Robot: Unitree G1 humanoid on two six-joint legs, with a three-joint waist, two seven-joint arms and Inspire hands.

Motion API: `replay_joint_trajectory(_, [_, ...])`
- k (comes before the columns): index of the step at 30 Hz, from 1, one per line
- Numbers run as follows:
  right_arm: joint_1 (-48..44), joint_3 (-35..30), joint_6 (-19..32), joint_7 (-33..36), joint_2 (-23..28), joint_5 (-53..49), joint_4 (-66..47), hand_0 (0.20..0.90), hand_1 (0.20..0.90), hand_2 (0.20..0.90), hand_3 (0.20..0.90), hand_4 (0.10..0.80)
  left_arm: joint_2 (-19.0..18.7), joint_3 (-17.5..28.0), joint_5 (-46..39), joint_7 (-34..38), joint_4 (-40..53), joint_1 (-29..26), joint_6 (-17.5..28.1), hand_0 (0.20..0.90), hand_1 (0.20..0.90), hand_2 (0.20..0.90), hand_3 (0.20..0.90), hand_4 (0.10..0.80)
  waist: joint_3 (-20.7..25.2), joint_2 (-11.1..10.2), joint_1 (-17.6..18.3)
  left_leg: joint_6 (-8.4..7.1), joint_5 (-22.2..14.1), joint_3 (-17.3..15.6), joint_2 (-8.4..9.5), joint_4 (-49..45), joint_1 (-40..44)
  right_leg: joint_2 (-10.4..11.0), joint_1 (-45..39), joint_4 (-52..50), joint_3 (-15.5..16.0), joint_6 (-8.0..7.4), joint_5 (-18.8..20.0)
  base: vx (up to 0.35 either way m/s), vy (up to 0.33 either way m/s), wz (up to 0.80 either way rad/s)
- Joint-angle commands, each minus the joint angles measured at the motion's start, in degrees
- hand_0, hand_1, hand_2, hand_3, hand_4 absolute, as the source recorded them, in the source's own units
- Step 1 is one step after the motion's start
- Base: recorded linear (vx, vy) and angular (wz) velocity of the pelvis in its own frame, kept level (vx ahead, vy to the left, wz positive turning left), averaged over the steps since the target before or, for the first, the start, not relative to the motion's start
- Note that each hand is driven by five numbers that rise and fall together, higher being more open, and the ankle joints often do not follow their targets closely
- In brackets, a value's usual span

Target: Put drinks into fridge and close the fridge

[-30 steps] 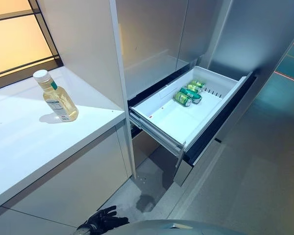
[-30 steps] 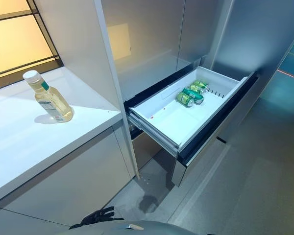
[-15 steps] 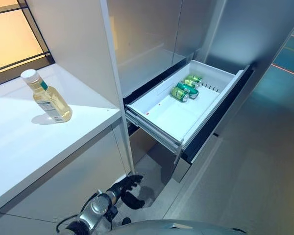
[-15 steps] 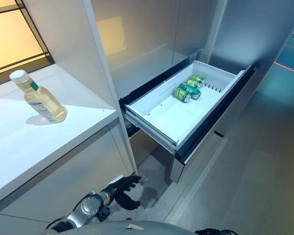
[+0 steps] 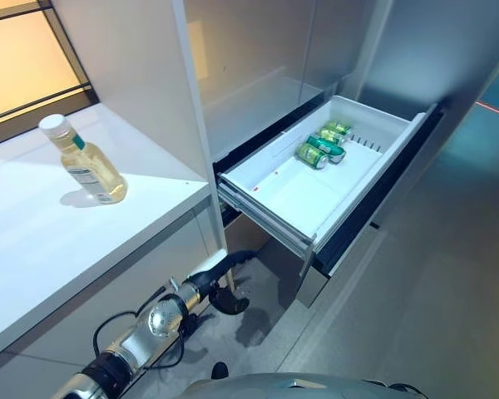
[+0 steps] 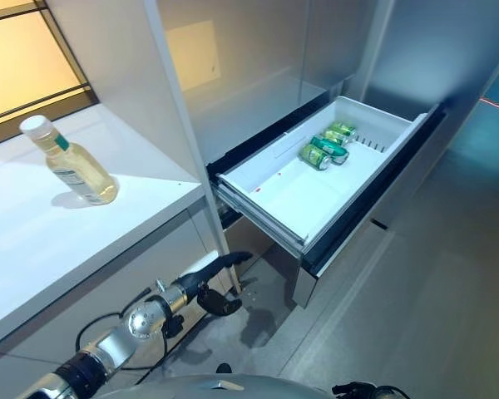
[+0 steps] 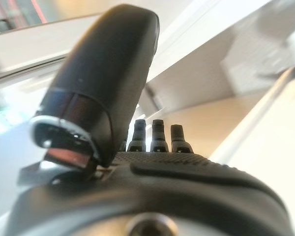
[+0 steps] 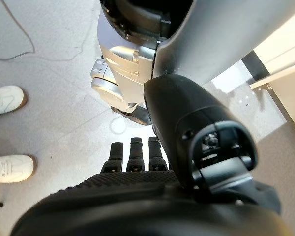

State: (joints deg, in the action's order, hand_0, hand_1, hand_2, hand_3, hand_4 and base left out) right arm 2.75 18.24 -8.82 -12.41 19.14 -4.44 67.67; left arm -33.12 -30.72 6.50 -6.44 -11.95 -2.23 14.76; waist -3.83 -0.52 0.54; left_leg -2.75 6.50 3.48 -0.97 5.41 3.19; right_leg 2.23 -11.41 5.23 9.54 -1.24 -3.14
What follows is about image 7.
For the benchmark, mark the white fridge door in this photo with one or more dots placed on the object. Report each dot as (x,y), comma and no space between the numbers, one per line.
(27,46)

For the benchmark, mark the white fridge body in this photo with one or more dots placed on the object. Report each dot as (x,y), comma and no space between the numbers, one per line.
(265,152)

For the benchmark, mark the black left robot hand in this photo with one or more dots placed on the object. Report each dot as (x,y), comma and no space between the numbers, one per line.
(142,182)

